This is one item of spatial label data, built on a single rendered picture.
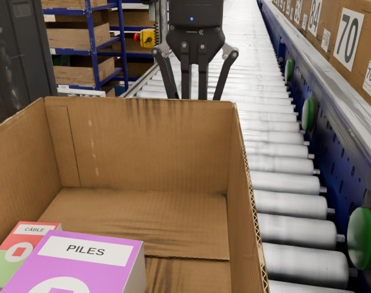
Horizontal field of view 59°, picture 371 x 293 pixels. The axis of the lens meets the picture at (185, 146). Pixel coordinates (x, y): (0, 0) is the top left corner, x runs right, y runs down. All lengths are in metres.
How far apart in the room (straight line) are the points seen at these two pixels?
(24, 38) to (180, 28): 0.54
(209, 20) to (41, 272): 0.35
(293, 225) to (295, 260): 0.07
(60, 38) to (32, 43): 1.01
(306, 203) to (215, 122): 0.21
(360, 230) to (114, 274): 0.27
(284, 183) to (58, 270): 0.42
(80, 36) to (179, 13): 1.48
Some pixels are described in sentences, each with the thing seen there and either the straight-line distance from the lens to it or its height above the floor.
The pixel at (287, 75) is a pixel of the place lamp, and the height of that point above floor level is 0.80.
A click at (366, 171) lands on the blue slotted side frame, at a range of 0.46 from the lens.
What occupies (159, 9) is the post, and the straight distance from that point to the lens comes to 1.50.
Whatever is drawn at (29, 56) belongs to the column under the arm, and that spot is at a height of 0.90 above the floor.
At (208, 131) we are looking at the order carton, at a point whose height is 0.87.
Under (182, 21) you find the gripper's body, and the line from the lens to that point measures 0.46.
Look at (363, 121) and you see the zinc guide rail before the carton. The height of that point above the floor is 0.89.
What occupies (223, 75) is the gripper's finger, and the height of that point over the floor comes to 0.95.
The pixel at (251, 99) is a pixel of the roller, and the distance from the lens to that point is 1.04.
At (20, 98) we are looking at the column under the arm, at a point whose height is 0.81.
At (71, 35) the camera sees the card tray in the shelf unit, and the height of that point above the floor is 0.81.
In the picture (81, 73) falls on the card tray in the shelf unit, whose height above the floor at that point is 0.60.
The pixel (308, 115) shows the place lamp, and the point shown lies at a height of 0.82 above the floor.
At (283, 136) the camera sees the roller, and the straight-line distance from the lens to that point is 0.80.
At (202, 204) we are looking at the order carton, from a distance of 0.53.
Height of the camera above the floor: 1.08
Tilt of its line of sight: 27 degrees down
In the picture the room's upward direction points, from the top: straight up
